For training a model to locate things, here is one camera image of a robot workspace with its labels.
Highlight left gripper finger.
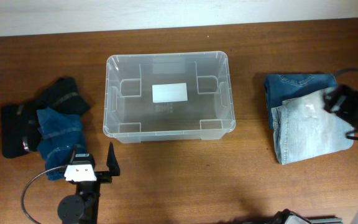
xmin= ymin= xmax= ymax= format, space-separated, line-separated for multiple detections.
xmin=61 ymin=145 xmax=77 ymax=166
xmin=106 ymin=142 xmax=121 ymax=177

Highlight light grey jeans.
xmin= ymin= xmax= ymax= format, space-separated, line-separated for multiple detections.
xmin=271 ymin=87 xmax=354 ymax=165

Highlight dark blue jeans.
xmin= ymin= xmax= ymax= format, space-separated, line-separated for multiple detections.
xmin=264 ymin=73 xmax=337 ymax=129

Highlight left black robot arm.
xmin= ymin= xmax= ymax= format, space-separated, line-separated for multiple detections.
xmin=57 ymin=144 xmax=121 ymax=224

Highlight teal blue folded garment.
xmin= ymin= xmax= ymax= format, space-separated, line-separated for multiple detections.
xmin=37 ymin=108 xmax=87 ymax=170

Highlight black folded garment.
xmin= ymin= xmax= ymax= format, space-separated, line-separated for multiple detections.
xmin=1 ymin=77 xmax=90 ymax=159

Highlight clear plastic storage bin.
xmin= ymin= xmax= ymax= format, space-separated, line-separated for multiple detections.
xmin=103 ymin=51 xmax=236 ymax=143

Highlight white label in bin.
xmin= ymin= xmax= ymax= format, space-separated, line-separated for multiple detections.
xmin=152 ymin=83 xmax=188 ymax=103

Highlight left black cable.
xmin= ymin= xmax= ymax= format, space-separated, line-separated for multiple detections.
xmin=21 ymin=165 xmax=67 ymax=222

